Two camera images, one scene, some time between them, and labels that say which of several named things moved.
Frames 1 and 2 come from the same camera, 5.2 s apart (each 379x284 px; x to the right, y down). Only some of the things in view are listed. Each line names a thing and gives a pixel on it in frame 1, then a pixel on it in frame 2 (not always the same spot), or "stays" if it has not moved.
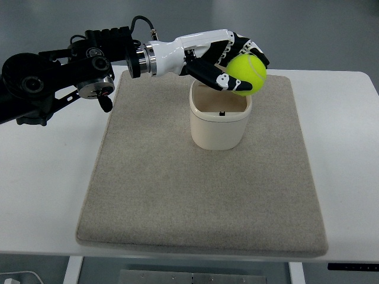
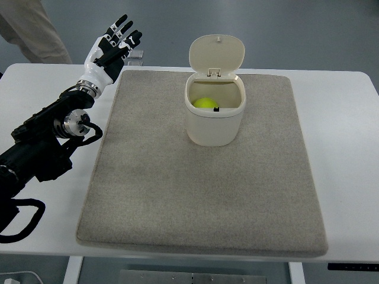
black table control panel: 353,267 stays
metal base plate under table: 153,277 stays
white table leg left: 73,270 stays
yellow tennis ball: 248,68 -> 205,103
